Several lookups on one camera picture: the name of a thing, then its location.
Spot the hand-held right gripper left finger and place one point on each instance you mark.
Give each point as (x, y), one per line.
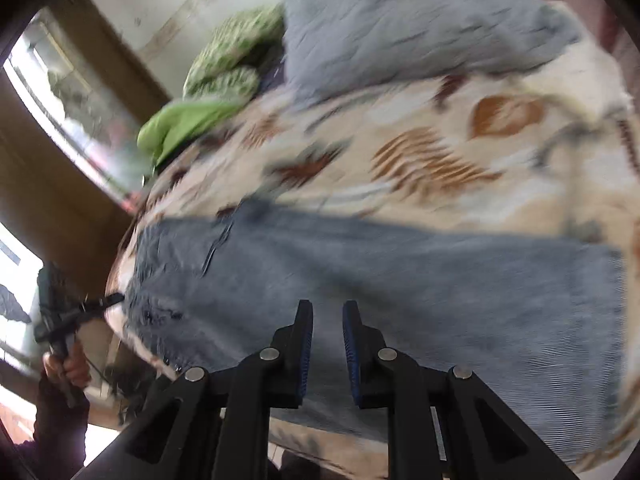
(304, 340)

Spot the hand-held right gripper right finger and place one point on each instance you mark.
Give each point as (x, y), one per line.
(351, 345)

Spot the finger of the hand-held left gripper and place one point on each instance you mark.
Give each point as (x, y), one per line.
(102, 303)

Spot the blue denim pants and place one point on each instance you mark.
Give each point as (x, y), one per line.
(400, 285)

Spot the person's left forearm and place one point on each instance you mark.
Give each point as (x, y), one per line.
(60, 425)

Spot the person's left hand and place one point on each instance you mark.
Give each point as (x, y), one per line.
(77, 367)

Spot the stained glass window with leaf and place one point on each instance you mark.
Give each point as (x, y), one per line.
(15, 280)

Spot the stained glass window with clusters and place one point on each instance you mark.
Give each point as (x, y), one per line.
(75, 110)

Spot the leaf print bed blanket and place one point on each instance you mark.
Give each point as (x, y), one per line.
(400, 125)

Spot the dark purple cloth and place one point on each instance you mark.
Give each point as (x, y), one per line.
(270, 77)

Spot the green patterned cloth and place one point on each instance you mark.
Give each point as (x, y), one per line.
(225, 55)

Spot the grey pillow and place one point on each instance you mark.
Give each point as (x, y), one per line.
(425, 20)

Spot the brown wooden window frame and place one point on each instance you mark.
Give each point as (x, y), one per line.
(45, 195)

